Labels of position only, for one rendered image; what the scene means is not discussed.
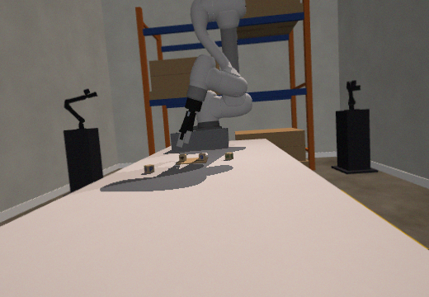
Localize tan square mat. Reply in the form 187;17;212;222
176;157;208;165

